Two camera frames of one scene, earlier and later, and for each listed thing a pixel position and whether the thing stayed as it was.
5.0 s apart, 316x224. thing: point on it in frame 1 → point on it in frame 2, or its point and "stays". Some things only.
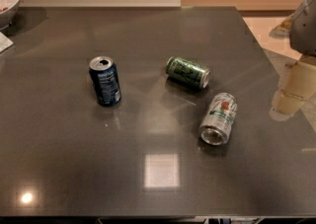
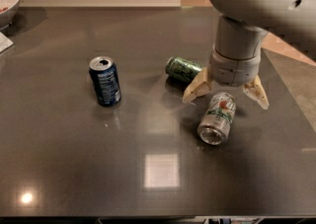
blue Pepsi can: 106,80 stays
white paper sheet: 5,42 stays
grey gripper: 305,31 → 234,68
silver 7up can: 216,127 stays
